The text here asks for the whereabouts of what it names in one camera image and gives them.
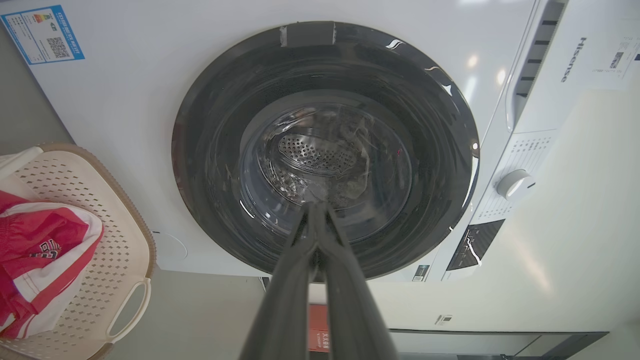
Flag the red and white garment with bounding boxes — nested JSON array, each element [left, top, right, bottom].
[[0, 190, 105, 340]]

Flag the red box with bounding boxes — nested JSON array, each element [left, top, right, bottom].
[[307, 304, 331, 354]]

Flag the white front-load washing machine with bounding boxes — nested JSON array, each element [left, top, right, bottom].
[[0, 0, 640, 284]]

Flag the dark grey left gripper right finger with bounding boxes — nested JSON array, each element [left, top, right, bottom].
[[319, 202, 401, 360]]

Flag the white control knob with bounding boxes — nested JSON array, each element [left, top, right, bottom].
[[496, 169, 537, 201]]

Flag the white paper label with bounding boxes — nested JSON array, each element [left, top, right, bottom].
[[592, 30, 640, 91]]

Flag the round black washer door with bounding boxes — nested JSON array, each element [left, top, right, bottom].
[[171, 21, 481, 282]]

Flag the cream perforated laundry basket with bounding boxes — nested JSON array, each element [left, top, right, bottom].
[[0, 142, 157, 360]]

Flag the round white filter cover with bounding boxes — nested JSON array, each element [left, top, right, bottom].
[[152, 231, 189, 261]]

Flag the blue energy label sticker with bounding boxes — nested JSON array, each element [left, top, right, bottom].
[[0, 5, 86, 66]]

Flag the white detergent drawer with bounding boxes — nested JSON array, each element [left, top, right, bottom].
[[505, 0, 571, 133]]

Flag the black washer display panel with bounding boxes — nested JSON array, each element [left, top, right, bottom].
[[446, 219, 506, 272]]

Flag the grey taped door handle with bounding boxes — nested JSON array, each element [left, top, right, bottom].
[[279, 21, 337, 49]]

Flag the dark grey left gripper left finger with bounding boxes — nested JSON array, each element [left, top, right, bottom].
[[239, 202, 321, 360]]

